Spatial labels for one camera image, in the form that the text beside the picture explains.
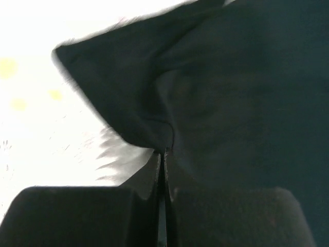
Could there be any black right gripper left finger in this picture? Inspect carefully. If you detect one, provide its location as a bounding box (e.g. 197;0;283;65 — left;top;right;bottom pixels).
1;154;161;247

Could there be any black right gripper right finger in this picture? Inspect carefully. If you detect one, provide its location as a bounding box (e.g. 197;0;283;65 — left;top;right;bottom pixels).
164;146;319;246

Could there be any black t shirt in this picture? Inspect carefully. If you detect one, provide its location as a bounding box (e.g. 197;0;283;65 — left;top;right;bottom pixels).
51;0;329;196

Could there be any floral tablecloth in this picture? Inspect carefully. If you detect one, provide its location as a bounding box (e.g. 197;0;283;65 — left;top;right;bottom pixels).
1;1;184;216

